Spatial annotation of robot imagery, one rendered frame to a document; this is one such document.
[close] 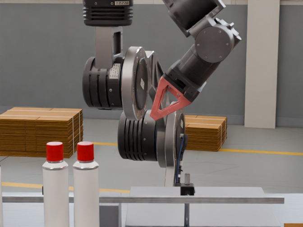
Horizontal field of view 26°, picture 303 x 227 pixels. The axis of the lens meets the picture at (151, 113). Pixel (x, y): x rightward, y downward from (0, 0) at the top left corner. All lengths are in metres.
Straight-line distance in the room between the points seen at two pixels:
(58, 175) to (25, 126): 4.16
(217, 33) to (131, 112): 0.74
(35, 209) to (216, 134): 3.95
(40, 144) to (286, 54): 2.58
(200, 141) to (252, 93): 1.11
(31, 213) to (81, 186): 0.40
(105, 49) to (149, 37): 4.95
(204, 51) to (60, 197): 0.48
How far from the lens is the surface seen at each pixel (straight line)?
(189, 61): 1.11
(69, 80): 6.97
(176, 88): 1.11
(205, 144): 5.61
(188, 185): 1.43
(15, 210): 1.73
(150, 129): 2.19
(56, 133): 5.39
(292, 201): 1.80
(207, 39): 1.02
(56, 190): 1.33
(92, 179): 1.32
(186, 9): 1.10
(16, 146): 5.52
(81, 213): 1.34
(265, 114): 6.54
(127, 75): 1.69
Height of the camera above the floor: 1.40
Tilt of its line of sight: 11 degrees down
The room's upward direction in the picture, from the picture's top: straight up
